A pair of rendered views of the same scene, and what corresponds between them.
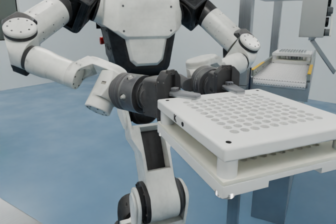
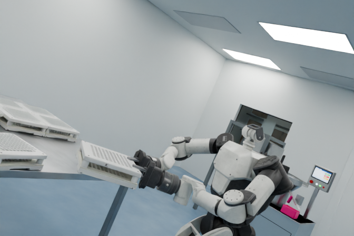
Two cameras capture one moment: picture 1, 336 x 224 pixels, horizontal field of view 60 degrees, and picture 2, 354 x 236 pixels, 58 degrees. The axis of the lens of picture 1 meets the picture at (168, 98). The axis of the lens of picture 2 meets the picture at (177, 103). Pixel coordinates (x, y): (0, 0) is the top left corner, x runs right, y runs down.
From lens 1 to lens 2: 1.66 m
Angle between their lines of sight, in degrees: 91
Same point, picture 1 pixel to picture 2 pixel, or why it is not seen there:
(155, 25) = (226, 167)
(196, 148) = not seen: hidden behind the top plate
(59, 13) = (203, 144)
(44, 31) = (190, 147)
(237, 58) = (211, 196)
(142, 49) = (217, 179)
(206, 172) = not seen: hidden behind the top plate
